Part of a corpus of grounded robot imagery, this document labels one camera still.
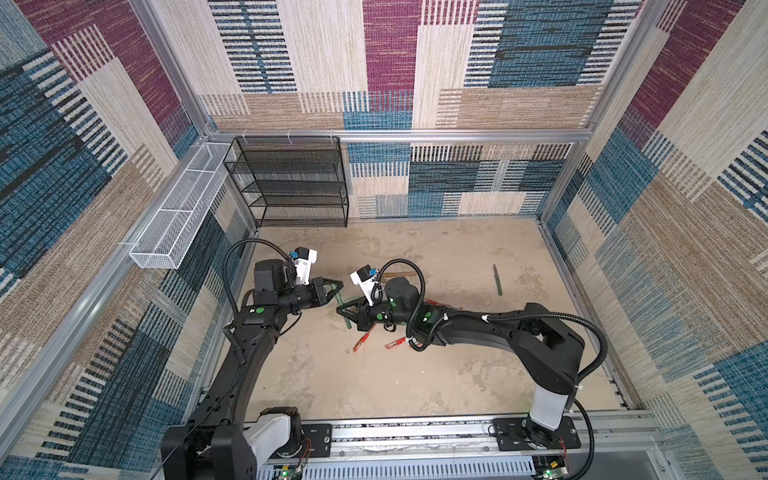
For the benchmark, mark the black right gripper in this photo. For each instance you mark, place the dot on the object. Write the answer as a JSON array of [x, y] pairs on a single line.
[[363, 314]]

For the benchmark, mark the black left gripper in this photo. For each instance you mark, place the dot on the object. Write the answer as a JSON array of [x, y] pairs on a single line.
[[318, 296]]

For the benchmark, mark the dark green marker pen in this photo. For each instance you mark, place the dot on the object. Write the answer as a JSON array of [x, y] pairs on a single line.
[[497, 280]]

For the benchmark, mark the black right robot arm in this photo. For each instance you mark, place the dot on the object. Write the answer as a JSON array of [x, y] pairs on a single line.
[[558, 350]]

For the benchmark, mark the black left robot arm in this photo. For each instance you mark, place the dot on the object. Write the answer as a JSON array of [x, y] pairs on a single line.
[[215, 442]]

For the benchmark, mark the red pen leftmost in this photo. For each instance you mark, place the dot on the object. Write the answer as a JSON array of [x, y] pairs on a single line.
[[362, 340]]

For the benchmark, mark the red pen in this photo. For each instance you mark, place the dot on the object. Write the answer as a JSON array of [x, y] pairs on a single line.
[[362, 340], [395, 343]]

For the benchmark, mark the red pen middle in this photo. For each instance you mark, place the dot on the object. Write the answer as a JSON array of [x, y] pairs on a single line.
[[395, 343]]

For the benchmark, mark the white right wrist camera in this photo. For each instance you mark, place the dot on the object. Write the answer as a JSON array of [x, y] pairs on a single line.
[[366, 279]]

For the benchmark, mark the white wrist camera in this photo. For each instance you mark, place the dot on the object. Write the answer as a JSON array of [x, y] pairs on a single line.
[[366, 279], [303, 258]]

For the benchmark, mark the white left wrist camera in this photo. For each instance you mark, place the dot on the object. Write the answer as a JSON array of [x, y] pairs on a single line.
[[303, 258]]

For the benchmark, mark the black wire mesh shelf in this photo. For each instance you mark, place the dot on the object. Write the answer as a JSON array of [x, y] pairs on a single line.
[[290, 181]]

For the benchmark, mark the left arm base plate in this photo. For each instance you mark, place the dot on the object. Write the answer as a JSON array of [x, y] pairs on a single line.
[[315, 443]]

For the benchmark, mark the aluminium front rail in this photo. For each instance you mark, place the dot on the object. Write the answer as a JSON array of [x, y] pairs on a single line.
[[615, 445]]

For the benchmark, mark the white wire mesh basket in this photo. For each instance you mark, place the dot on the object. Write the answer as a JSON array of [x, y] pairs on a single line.
[[164, 243]]

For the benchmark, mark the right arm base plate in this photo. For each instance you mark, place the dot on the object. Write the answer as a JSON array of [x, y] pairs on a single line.
[[523, 434]]

